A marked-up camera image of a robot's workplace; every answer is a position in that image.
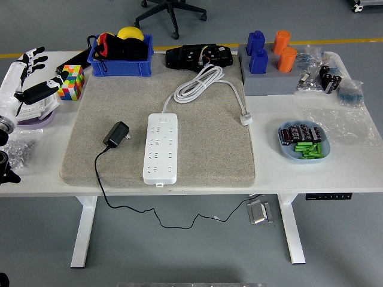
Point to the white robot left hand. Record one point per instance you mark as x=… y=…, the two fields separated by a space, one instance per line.
x=10 y=86

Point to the purple plate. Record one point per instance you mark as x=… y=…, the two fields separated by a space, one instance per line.
x=39 y=123

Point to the colourful puzzle cube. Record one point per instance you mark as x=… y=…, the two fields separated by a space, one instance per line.
x=73 y=85

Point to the clear bag of screws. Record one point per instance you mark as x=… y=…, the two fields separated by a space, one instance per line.
x=24 y=149

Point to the flat black bar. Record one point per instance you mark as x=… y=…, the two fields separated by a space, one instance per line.
x=74 y=58

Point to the blue plastic bin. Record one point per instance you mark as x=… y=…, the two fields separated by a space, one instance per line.
x=119 y=68

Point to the black cloth bag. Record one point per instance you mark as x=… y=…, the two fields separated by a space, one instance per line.
x=131 y=49

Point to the yellow ball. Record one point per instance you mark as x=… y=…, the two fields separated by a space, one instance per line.
x=130 y=32

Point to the white table leg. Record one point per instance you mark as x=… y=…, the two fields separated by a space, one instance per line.
x=83 y=233
x=291 y=233

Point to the black electronic device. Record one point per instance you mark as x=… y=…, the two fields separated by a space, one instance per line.
x=185 y=56

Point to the black office chair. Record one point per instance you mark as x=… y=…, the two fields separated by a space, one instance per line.
x=173 y=12

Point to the grey-brown mat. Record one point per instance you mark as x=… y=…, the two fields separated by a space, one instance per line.
x=209 y=149

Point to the blue bottle-shaped block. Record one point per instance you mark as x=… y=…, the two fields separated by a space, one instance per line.
x=258 y=62
x=255 y=42

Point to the grey holder block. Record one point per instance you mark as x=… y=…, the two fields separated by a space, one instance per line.
x=269 y=83

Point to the orange cylinder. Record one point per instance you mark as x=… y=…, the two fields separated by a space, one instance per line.
x=281 y=42
x=286 y=61

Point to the silver foot pedal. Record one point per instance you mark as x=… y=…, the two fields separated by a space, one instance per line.
x=258 y=213

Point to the black cylindrical capacitor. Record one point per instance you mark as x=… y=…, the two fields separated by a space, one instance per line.
x=305 y=133
x=285 y=137
x=294 y=133
x=316 y=134

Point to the light blue tray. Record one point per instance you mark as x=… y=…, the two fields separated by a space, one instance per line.
x=287 y=153

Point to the green cylindrical cell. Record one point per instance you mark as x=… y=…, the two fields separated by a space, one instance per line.
x=308 y=153
x=313 y=148
x=308 y=157
x=300 y=148
x=319 y=149
x=302 y=145

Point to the clear bag of metal parts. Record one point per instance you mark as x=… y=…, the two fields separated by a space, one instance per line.
x=308 y=85

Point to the clear bag of blue components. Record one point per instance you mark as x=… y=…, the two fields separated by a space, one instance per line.
x=311 y=58

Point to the bag of black capacitors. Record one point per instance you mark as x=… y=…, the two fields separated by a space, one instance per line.
x=329 y=79

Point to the empty clear plastic bag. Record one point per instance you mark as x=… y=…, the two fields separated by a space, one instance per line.
x=344 y=125

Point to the black table control panel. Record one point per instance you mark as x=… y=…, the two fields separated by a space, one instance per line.
x=329 y=196

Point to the bag of blue resistors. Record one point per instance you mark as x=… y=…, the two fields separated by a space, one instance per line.
x=350 y=94

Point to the white wall socket panel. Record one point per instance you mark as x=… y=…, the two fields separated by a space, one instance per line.
x=33 y=111
x=52 y=103

